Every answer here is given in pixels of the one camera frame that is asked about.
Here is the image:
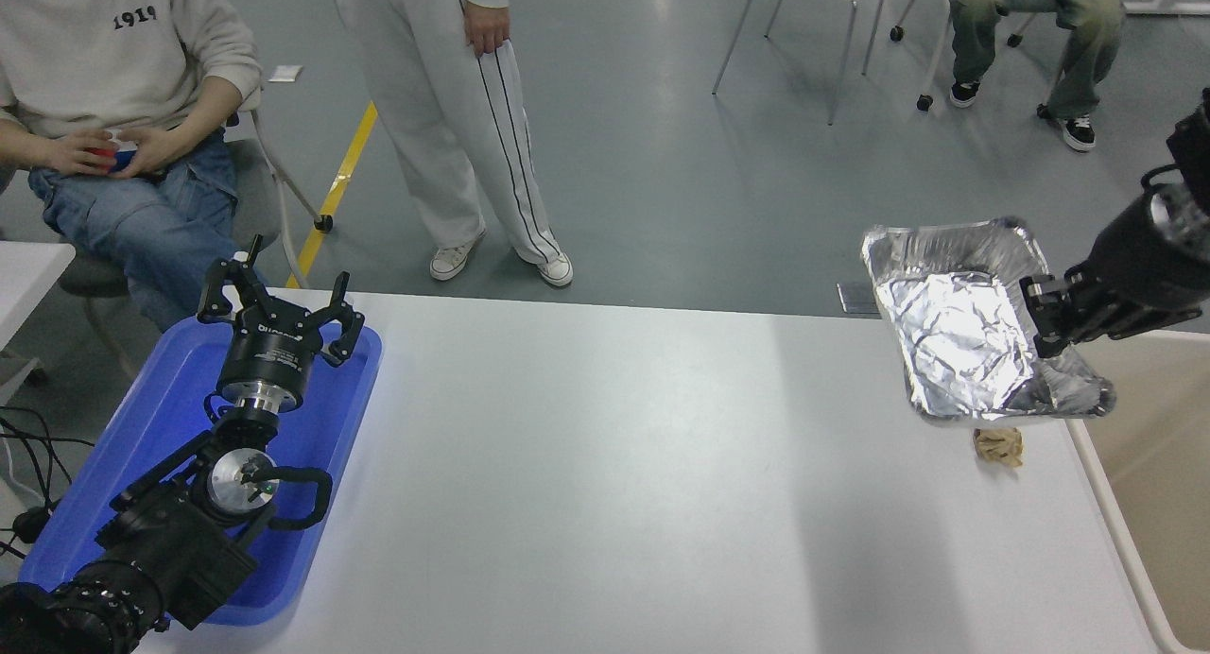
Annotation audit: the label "seated person's left hand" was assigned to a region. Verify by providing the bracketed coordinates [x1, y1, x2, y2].
[108, 125, 192, 181]

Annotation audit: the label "seated person's right hand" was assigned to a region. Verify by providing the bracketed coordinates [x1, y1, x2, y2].
[43, 129, 121, 178]

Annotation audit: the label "standing person's left hand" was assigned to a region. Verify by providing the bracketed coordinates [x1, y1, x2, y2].
[463, 1, 512, 58]

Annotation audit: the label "seated person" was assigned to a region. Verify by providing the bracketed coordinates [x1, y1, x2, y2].
[0, 0, 264, 332]

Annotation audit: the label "office chair with castors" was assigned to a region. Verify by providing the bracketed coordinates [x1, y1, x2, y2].
[889, 0, 1031, 112]

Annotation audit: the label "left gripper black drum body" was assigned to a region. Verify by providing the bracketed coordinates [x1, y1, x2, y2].
[218, 306, 328, 402]

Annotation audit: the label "crumpled tan paper ball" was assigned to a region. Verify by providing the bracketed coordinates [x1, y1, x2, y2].
[974, 427, 1025, 468]

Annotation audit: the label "silver foil tray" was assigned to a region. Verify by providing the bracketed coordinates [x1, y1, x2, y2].
[860, 216, 1116, 422]

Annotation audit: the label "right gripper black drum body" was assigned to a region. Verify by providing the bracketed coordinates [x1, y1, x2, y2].
[1080, 194, 1210, 313]

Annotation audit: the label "small white table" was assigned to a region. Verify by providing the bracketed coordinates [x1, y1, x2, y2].
[0, 241, 77, 405]

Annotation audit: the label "blue plastic tray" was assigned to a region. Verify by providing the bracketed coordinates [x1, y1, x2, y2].
[19, 314, 384, 628]

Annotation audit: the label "standing person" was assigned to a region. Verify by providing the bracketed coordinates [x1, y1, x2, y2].
[329, 0, 575, 288]

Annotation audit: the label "black cables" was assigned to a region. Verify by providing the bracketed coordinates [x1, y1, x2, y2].
[0, 406, 95, 560]

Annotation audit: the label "large pale bin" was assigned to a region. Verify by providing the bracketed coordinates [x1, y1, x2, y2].
[1066, 328, 1210, 654]

